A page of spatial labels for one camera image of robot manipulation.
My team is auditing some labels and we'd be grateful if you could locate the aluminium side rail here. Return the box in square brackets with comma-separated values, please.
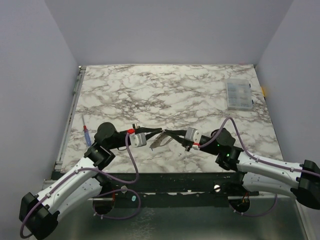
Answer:
[53, 66, 87, 171]

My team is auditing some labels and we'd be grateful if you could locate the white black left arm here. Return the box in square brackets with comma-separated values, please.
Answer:
[19, 122, 162, 240]

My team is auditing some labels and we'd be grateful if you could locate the clear plastic organizer box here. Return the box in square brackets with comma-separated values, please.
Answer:
[225, 79, 253, 111]

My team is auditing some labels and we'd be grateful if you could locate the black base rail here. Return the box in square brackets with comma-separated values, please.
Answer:
[92, 172, 259, 213]

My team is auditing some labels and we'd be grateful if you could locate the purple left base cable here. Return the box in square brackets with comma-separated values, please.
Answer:
[93, 187, 142, 221]

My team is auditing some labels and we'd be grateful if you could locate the blue red screwdriver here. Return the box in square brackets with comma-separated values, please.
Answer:
[81, 115, 92, 147]

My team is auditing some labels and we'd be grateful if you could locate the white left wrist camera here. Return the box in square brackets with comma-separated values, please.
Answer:
[127, 128, 147, 148]

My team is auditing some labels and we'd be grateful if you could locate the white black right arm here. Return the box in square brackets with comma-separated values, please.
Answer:
[164, 127, 320, 210]

